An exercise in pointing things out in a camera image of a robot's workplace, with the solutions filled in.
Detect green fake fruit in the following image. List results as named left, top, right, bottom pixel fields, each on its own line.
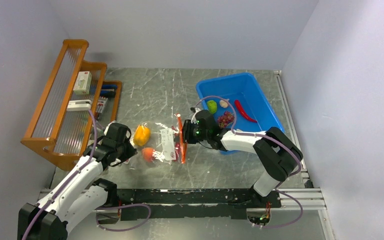
left=206, top=100, right=218, bottom=114

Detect fake peach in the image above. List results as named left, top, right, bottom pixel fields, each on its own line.
left=141, top=147, right=155, bottom=163

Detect blue plastic bin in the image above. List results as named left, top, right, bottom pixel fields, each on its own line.
left=195, top=72, right=286, bottom=156

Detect orange wooden rack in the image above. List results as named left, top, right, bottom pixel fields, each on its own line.
left=21, top=39, right=122, bottom=171

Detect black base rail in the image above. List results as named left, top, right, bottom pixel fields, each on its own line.
left=117, top=188, right=281, bottom=221

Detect yellow fake bell pepper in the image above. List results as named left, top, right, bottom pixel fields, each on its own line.
left=133, top=124, right=151, bottom=147

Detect red fake chili pepper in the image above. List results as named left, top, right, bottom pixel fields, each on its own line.
left=234, top=99, right=257, bottom=123

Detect white box with red label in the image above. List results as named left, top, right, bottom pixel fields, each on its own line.
left=73, top=71, right=92, bottom=95

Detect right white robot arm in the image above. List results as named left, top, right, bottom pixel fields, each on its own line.
left=180, top=109, right=303, bottom=207

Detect clear zip top bag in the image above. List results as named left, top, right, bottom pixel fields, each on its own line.
left=128, top=113, right=187, bottom=170

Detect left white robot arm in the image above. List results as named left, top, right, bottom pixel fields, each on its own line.
left=17, top=122, right=137, bottom=240

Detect blue marker pens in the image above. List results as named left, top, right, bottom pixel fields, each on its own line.
left=99, top=84, right=118, bottom=99

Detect fake garlic bulb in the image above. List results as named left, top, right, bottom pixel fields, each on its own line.
left=219, top=99, right=229, bottom=109

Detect red fake grape bunch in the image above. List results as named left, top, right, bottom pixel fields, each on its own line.
left=217, top=111, right=235, bottom=128

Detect white flat device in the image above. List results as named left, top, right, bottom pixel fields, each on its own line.
left=66, top=99, right=92, bottom=112

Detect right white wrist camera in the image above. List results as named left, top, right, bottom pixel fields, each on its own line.
left=190, top=107, right=202, bottom=124

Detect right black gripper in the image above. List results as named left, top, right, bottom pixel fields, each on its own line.
left=174, top=119, right=210, bottom=144

